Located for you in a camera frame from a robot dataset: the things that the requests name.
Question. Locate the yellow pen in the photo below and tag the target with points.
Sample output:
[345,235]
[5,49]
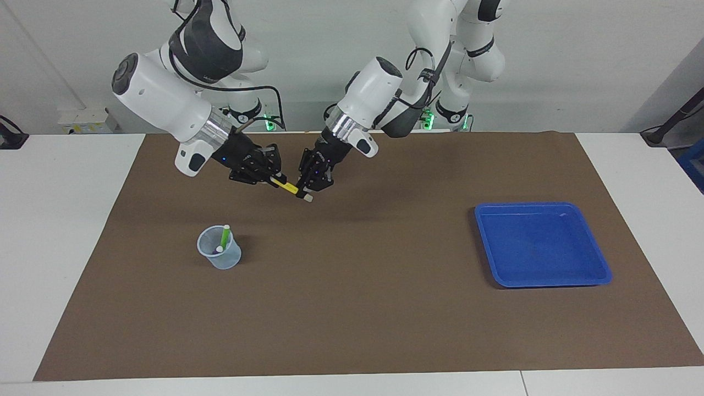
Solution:
[291,189]

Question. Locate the brown table mat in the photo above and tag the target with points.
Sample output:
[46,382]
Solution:
[352,308]

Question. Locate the blue crate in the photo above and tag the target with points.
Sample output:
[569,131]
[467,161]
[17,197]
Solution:
[694,170]

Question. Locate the black stand foot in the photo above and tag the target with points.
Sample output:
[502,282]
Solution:
[11,137]

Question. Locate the blue plastic tray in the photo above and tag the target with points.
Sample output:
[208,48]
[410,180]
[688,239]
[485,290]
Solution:
[517,264]

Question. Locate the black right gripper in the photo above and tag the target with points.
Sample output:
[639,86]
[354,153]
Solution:
[242,159]

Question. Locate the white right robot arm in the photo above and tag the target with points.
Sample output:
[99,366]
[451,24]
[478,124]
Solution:
[170,93]

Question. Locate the black tripod stand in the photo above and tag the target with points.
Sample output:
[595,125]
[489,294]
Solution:
[674,118]

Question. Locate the translucent plastic cup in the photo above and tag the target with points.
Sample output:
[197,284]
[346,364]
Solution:
[225,259]

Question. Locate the green pen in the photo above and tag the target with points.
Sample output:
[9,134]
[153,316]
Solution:
[224,236]

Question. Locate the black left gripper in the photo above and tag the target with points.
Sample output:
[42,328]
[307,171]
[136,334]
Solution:
[324,159]

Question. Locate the white wall box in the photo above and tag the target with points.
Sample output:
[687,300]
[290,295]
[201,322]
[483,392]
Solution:
[88,121]

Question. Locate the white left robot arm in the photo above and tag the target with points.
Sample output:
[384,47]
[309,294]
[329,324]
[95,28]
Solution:
[385,88]

